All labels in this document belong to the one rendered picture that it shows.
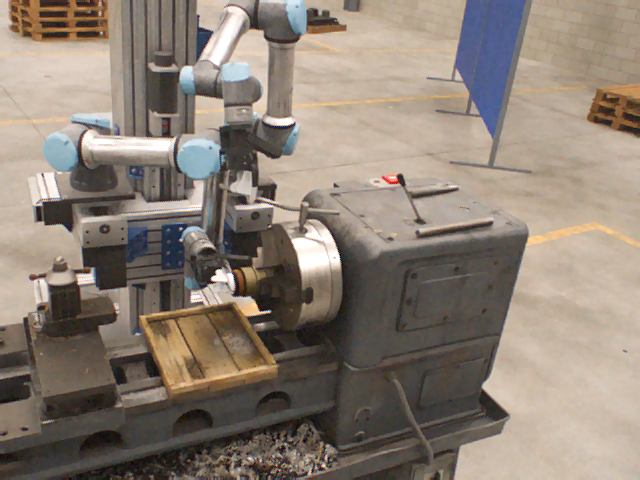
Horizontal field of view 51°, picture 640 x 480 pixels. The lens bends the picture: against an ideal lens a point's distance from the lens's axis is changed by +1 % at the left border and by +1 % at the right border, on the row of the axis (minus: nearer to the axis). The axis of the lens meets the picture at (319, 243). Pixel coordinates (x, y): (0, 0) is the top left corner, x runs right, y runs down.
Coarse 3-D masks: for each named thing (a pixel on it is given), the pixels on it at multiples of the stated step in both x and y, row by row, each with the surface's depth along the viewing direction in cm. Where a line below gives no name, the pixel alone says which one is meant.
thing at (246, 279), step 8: (232, 272) 184; (240, 272) 184; (248, 272) 184; (256, 272) 184; (240, 280) 182; (248, 280) 183; (256, 280) 184; (240, 288) 182; (248, 288) 183; (256, 288) 184; (240, 296) 185; (248, 296) 186; (256, 296) 186
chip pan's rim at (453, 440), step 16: (480, 400) 234; (480, 416) 228; (496, 416) 227; (464, 432) 212; (480, 432) 218; (496, 432) 223; (368, 448) 208; (400, 448) 202; (416, 448) 207; (432, 448) 211; (448, 448) 215; (352, 464) 195; (368, 464) 200; (384, 464) 203
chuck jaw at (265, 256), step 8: (264, 232) 190; (272, 232) 191; (264, 240) 190; (272, 240) 191; (256, 248) 189; (264, 248) 189; (272, 248) 190; (256, 256) 189; (264, 256) 189; (272, 256) 190; (256, 264) 187; (264, 264) 188; (272, 264) 189; (280, 264) 192
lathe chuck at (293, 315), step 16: (272, 224) 192; (288, 224) 187; (288, 240) 182; (304, 240) 182; (320, 240) 183; (288, 256) 184; (304, 256) 179; (320, 256) 181; (272, 272) 196; (288, 272) 185; (304, 272) 178; (320, 272) 180; (304, 288) 178; (320, 288) 180; (288, 304) 187; (304, 304) 179; (320, 304) 182; (288, 320) 189; (304, 320) 184; (320, 320) 187
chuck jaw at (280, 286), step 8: (264, 280) 183; (272, 280) 184; (280, 280) 184; (288, 280) 184; (264, 288) 183; (272, 288) 181; (280, 288) 181; (288, 288) 179; (296, 288) 179; (272, 296) 182; (280, 296) 182; (288, 296) 179; (296, 296) 180; (304, 296) 179
